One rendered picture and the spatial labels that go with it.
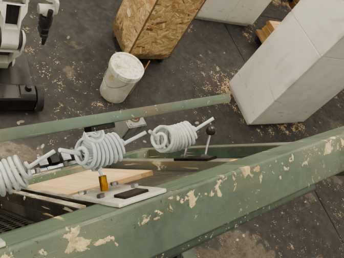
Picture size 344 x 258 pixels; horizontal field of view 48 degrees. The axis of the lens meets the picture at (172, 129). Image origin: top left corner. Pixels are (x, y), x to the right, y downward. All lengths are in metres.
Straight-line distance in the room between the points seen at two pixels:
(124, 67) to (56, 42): 0.77
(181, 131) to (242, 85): 3.31
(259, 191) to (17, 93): 2.38
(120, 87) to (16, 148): 0.96
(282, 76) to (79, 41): 1.94
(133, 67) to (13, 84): 0.95
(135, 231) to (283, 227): 3.14
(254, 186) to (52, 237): 0.44
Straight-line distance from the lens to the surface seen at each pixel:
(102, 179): 0.79
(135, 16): 3.59
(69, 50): 3.71
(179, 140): 0.87
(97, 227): 0.63
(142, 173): 1.51
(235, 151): 1.62
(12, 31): 2.67
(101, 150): 0.75
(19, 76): 3.15
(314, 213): 4.12
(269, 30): 5.33
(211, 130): 1.45
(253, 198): 0.85
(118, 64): 3.21
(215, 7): 4.95
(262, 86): 3.97
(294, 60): 3.74
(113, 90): 3.32
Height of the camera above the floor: 2.52
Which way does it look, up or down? 45 degrees down
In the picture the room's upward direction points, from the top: 39 degrees clockwise
